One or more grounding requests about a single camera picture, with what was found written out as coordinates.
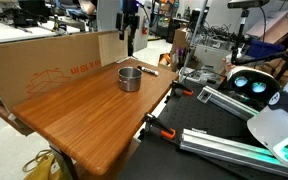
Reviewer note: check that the blue plastic bin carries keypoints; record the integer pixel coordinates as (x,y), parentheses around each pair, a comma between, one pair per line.
(264,48)

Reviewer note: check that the brown cardboard box red print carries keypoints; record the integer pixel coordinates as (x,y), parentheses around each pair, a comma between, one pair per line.
(34,63)

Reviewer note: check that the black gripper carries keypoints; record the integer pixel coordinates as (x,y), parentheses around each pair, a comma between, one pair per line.
(130,16)

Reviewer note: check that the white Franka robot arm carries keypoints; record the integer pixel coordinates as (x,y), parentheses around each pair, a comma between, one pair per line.
(277,130)

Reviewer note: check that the white workbench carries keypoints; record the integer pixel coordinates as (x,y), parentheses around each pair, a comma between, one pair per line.
(14,33)

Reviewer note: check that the black breadboard table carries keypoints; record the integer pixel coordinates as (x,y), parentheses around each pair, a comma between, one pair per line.
(197,115)

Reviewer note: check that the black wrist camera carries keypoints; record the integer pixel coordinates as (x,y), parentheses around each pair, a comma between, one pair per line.
(119,21)

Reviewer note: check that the black and white marker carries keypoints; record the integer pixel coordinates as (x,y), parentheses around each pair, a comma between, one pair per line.
(148,70)

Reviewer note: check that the long aluminium profile rail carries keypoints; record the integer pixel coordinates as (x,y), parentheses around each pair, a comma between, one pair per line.
(217,143)

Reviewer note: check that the grey partition panel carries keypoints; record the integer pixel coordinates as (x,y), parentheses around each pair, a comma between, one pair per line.
(107,15)

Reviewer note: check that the small stainless steel pot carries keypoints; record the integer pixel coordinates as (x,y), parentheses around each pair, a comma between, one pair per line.
(129,83)

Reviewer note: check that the black stereo camera bar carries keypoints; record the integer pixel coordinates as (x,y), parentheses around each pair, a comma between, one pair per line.
(247,3)

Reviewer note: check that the white VR headset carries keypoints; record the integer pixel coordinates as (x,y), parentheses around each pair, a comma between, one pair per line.
(250,75)

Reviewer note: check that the small brown cardboard box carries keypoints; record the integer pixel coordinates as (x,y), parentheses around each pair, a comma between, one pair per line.
(180,39)

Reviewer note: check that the white storage container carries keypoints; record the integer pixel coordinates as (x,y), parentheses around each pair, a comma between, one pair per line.
(210,55)

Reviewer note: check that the dark table leg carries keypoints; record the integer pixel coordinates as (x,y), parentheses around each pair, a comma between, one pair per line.
(67,165)

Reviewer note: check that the black camera stand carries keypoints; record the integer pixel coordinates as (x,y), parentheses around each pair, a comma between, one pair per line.
(240,36)

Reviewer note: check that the slanted silver metal pole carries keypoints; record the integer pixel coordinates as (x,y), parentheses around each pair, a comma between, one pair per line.
(194,36)

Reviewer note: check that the yellow bag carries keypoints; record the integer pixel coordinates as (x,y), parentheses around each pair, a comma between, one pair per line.
(45,168)

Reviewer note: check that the short aluminium profile rail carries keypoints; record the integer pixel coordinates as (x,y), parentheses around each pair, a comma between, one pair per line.
(224,101)

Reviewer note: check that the flat cardboard sheet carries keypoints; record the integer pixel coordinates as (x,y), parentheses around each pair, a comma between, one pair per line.
(274,25)

